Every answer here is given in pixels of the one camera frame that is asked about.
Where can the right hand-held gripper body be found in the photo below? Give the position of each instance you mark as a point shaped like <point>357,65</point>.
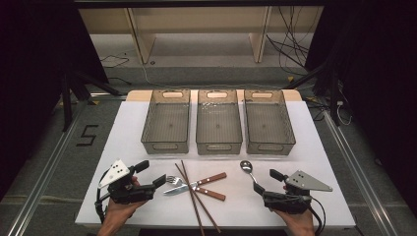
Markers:
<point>285,201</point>

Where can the white table sheet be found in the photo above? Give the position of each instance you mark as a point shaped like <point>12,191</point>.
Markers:
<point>311,147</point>

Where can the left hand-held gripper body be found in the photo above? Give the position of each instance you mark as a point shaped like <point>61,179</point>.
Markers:
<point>124,193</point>

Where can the metal spoon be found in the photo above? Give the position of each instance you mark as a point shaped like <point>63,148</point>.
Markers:
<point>246,166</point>

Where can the metal floor rail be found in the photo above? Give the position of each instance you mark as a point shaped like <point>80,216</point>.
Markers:
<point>42,183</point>
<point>360,173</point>

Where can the person's right hand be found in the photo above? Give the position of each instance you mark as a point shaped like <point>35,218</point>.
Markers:
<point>298,224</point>

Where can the black metal stand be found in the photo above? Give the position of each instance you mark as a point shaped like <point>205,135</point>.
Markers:
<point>334,98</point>
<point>67,105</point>

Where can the person's left hand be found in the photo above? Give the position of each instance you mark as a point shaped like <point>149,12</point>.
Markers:
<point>119,211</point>

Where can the black curtain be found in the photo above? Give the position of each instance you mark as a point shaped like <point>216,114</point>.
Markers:
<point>377,82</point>
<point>32,65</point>

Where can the light wooden desk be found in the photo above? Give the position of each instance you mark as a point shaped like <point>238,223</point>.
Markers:
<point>144,42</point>

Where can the grey transparent plastic bin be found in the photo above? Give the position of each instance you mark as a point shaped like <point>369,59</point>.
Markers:
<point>218,126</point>
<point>167,126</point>
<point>268,126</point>

